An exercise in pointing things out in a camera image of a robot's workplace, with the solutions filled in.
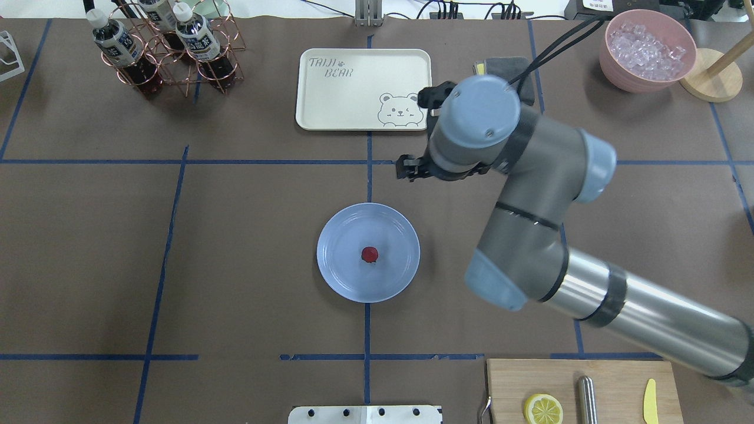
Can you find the grey yellow folded cloth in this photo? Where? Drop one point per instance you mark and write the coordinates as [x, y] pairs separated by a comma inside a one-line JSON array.
[[509, 68]]

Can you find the lemon half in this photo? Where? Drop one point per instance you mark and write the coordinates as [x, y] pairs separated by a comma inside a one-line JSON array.
[[543, 408]]

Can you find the cream bear tray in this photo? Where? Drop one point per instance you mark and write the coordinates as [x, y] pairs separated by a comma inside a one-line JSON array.
[[349, 89]]

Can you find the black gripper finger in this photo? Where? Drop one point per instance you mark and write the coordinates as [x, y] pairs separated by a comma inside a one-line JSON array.
[[407, 167]]

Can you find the copper wire bottle rack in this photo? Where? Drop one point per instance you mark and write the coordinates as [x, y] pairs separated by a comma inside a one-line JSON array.
[[175, 65]]

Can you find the wooden round stand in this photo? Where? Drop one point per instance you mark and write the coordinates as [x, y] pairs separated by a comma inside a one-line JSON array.
[[716, 77]]

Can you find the lower tea bottle white cap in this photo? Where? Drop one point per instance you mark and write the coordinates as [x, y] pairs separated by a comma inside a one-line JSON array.
[[160, 14]]

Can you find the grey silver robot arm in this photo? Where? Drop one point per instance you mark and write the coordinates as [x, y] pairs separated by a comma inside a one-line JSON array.
[[523, 254]]

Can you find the white metal base bracket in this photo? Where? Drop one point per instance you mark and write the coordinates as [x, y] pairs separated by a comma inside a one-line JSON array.
[[367, 414]]

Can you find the red strawberry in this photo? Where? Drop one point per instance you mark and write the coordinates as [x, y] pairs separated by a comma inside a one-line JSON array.
[[370, 254]]

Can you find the wooden cutting board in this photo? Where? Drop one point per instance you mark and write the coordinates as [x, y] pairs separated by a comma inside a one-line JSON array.
[[617, 385]]

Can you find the pink bowl of ice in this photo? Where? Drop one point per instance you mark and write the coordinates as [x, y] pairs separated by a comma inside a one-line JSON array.
[[645, 51]]

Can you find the white wire rack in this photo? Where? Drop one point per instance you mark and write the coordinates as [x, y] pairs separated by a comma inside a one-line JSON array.
[[11, 60]]

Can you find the yellow plastic knife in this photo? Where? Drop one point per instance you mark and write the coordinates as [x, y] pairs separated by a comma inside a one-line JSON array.
[[650, 409]]

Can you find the steel cylinder black cap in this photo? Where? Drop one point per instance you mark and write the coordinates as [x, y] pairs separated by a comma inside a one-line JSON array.
[[586, 396]]

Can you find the blue round plate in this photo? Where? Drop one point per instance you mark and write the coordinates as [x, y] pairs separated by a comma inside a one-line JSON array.
[[368, 224]]

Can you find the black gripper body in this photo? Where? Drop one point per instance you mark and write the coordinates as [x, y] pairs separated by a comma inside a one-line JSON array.
[[410, 167]]

